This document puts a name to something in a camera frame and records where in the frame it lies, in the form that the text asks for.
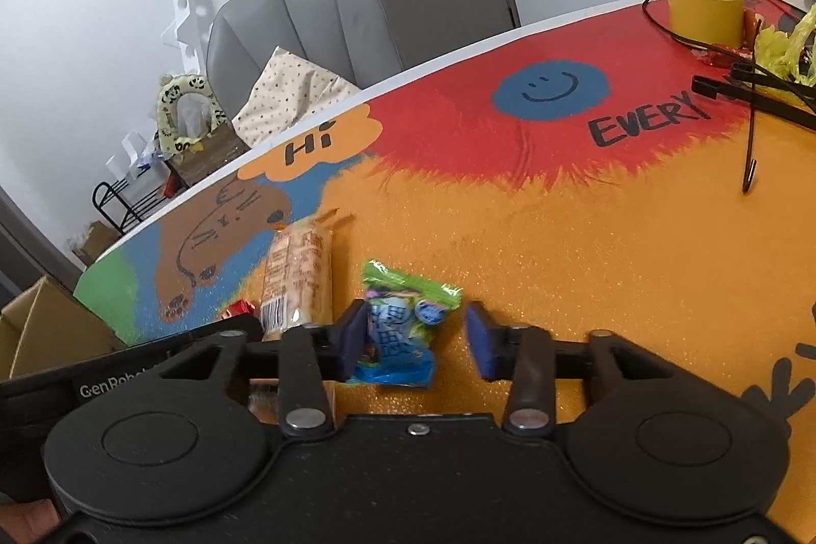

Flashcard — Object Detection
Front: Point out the yellow tape roll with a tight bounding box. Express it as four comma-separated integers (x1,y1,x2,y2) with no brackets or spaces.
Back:
666,0,746,49

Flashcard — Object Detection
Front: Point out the yellow green plastic bag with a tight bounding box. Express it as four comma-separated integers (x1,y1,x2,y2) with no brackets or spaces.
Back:
754,1,816,87

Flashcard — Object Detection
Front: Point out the open cardboard box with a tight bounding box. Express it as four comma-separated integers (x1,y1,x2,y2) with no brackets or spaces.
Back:
0,276,130,383

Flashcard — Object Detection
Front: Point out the white plastic holder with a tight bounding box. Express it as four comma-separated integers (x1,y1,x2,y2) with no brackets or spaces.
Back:
107,133,168,183

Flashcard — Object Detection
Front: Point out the bundle of black cable ties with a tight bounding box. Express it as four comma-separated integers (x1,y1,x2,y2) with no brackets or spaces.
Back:
692,61,816,194

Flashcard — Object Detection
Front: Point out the small cardboard box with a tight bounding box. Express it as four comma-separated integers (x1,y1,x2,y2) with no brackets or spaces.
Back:
69,221,122,266

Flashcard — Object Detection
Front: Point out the person's left hand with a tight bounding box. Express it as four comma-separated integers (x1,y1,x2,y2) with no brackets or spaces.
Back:
0,496,60,544

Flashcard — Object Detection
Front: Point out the black wire rack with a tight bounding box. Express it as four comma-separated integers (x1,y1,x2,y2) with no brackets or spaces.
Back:
92,179,174,234

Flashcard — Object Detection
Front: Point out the red snack packet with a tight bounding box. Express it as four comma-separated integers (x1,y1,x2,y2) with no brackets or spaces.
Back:
223,298,264,323

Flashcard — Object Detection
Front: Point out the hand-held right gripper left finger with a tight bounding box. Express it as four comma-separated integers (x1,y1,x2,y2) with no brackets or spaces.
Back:
156,300,372,438

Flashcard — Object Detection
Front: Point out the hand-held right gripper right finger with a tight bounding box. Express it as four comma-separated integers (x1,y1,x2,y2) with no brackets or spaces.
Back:
464,302,688,438

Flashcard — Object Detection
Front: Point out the white plastic rack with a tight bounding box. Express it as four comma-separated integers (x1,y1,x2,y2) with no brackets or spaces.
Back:
161,0,214,73

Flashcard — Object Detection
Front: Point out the grey chair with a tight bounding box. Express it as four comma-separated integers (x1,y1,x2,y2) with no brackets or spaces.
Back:
207,0,405,119

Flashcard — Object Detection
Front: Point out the taped brown box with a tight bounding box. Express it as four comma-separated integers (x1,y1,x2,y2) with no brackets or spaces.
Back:
172,126,252,189

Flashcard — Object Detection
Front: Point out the orange biscuit pack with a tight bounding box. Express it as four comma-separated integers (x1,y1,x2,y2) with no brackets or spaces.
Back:
261,218,337,342

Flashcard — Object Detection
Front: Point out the blue green candy packet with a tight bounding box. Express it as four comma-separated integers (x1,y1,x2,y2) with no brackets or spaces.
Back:
347,260,463,390

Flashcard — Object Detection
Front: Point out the dotted cream cushion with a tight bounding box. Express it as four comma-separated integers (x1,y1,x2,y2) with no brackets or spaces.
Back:
233,45,364,146

